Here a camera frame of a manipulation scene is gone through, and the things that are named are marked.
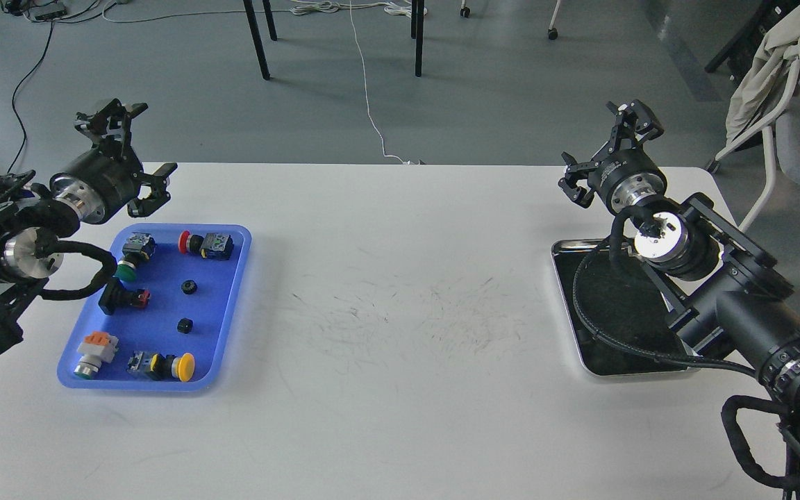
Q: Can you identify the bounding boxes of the yellow mushroom push button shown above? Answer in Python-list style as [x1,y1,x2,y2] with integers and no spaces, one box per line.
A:
[125,351,196,383]

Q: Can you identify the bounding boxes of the black cable on floor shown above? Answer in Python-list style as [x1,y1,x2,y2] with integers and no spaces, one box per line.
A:
[0,0,106,174]

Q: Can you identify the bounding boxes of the black selector switch red base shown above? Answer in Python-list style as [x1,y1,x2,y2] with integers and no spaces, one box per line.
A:
[98,282,151,315]

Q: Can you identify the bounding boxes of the white cable on floor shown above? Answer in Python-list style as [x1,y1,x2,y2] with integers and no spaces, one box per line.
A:
[290,0,428,166]

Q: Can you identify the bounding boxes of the silver metal tray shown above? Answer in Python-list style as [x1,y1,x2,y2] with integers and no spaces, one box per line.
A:
[551,240,695,381]

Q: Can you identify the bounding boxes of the white orange push button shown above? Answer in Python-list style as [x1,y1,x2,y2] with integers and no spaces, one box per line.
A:
[73,331,119,380]

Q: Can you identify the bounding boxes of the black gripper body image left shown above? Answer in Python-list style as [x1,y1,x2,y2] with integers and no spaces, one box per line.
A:
[50,149,142,224]

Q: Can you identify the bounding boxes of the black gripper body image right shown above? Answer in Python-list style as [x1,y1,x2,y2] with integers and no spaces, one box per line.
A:
[590,148,667,215]

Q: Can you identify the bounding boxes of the blue plastic tray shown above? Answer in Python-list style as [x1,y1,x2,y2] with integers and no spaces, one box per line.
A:
[56,224,253,392]

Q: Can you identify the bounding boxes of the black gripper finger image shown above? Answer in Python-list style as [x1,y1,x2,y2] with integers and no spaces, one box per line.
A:
[606,99,665,154]
[558,152,598,208]
[75,99,149,160]
[127,162,178,218]

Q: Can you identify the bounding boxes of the green push button switch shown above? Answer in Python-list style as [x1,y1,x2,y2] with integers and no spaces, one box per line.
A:
[114,232,158,282]

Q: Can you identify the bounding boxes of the black table leg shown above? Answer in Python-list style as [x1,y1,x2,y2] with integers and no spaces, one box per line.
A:
[410,0,426,77]
[242,0,278,81]

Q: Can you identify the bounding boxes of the black table leg left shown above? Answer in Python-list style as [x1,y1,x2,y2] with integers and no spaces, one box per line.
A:
[242,0,278,81]

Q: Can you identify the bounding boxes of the beige cloth on chair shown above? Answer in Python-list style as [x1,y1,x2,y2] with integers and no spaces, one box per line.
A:
[725,6,800,145]

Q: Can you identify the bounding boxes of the red push button switch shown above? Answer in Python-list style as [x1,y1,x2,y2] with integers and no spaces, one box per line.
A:
[177,231,234,260]

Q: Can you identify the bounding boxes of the black table leg right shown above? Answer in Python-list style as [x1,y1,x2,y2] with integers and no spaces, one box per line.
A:
[410,0,426,77]

